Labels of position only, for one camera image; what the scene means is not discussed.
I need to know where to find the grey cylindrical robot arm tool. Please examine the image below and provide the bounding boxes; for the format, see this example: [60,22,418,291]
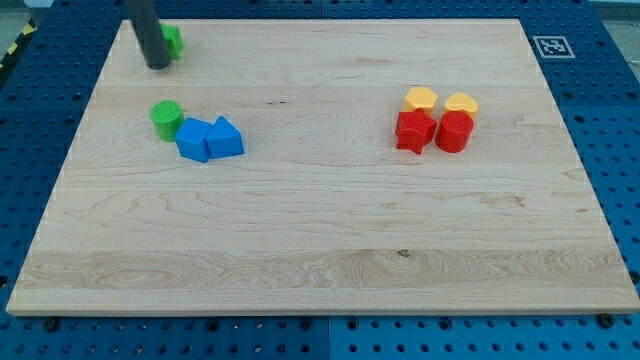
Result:
[124,0,171,70]

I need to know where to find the blue cube block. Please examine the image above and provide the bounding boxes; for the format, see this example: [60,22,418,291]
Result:
[174,118,213,163]

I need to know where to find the light wooden board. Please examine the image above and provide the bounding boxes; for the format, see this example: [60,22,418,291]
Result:
[7,19,639,317]

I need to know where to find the blue triangular block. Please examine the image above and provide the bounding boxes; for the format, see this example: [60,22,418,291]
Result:
[205,116,244,159]

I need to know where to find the red star block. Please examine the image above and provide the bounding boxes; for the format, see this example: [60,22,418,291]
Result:
[395,110,437,155]

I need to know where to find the yellow pentagon block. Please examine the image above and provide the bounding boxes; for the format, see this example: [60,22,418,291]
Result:
[403,87,438,116]

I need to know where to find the red cylinder block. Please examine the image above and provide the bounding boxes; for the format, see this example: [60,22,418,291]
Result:
[436,111,475,153]

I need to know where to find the yellow heart block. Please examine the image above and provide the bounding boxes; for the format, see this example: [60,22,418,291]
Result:
[444,92,479,119]

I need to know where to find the green cylinder block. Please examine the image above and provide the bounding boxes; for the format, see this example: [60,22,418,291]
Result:
[149,100,185,142]

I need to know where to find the green star block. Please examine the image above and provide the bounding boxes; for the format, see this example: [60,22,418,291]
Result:
[160,23,184,60]

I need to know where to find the white fiducial marker tag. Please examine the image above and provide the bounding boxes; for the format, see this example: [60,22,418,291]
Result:
[532,35,575,59]

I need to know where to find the yellow black hazard tape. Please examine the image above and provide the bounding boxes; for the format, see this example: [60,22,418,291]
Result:
[1,18,38,72]

